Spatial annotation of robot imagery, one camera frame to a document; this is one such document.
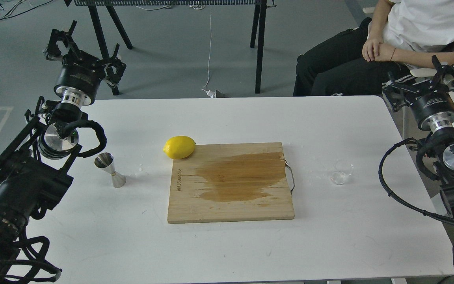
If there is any steel double jigger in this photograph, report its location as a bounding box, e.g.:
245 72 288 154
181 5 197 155
94 152 127 188

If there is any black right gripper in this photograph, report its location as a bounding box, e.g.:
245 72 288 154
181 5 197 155
382 55 454 131

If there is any wooden cutting board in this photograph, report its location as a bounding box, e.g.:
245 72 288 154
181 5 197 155
167 142 295 224

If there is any clear glass measuring cup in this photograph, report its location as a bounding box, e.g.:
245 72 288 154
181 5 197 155
330 159 354 185

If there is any white hanging cable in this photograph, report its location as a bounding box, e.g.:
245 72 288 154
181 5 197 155
201 6 216 98

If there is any seated person white shirt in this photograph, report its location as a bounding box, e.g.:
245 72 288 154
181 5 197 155
292 0 454 97

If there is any yellow lemon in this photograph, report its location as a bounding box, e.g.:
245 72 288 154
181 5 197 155
162 136 196 159

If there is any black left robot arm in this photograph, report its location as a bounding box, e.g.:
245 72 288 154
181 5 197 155
0 21 126 284

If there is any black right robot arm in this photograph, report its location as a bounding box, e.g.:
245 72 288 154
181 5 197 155
378 55 454 225

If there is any black metal table frame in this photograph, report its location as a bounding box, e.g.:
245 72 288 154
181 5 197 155
64 0 277 96

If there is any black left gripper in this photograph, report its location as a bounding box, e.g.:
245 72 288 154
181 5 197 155
44 21 127 106

